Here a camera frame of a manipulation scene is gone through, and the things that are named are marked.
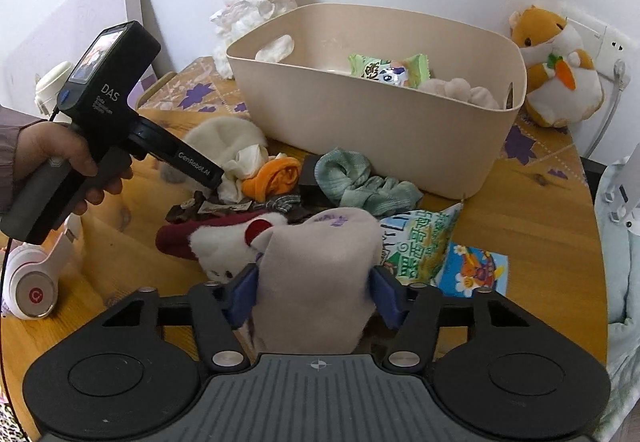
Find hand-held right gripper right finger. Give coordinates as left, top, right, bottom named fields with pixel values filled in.
left=369, top=266, right=541, bottom=369

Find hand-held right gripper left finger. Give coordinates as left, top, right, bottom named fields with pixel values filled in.
left=95, top=263, right=261, bottom=369

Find white fluffy plush sock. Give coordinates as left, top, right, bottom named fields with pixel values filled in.
left=192, top=214, right=288, bottom=283

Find green blue snack bag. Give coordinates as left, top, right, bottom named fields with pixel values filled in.
left=377, top=202, right=463, bottom=285

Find grey beige sock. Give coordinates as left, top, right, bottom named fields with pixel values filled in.
left=247, top=207, right=383, bottom=355

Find blue cartoon snack packet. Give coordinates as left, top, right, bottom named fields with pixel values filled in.
left=432, top=242, right=511, bottom=298

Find dark brown labelled packet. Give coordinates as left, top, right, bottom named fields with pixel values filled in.
left=165, top=189, right=301, bottom=225

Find orange sock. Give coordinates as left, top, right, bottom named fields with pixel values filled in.
left=242, top=153, right=303, bottom=200

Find beige plastic storage bin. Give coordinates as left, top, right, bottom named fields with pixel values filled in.
left=226, top=2, right=529, bottom=200

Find person's left forearm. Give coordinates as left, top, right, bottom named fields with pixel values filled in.
left=0, top=104, right=47, bottom=219

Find wooden desktop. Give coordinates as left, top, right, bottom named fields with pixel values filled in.
left=0, top=92, right=608, bottom=442

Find person's left hand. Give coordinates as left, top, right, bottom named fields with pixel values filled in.
left=19, top=119, right=135, bottom=218

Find pale pink board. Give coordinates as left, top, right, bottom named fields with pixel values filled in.
left=0, top=0, right=178, bottom=123

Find burgundy sock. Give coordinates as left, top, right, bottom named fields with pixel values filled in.
left=155, top=212, right=288, bottom=263

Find brown purple flower tablecloth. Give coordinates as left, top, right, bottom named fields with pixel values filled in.
left=135, top=56, right=586, bottom=183

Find cream fluffy cloth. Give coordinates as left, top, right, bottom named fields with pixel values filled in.
left=184, top=116, right=271, bottom=183

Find green sock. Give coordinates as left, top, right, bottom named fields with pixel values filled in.
left=314, top=147, right=425, bottom=218

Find white crumpled cloth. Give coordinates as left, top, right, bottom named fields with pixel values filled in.
left=217, top=144, right=271, bottom=203

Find small black box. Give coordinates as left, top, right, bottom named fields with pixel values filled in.
left=298, top=154, right=326, bottom=195

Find white red headphones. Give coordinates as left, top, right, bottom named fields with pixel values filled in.
left=0, top=217, right=83, bottom=320

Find beige plush toy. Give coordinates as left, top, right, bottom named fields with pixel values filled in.
left=417, top=78, right=503, bottom=110

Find green snack packet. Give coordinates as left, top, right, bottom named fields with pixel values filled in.
left=348, top=53, right=431, bottom=90

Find light blue bedding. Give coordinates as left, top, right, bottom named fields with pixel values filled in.
left=592, top=157, right=640, bottom=438

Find leopard print cloth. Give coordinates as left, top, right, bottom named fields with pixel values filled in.
left=0, top=397, right=31, bottom=442

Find orange hamster plush with carrot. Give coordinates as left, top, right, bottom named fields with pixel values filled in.
left=509, top=4, right=606, bottom=129

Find white power cable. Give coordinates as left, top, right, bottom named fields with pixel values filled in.
left=582, top=57, right=628, bottom=160

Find white wall socket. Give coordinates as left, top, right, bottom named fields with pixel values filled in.
left=562, top=14, right=631, bottom=78

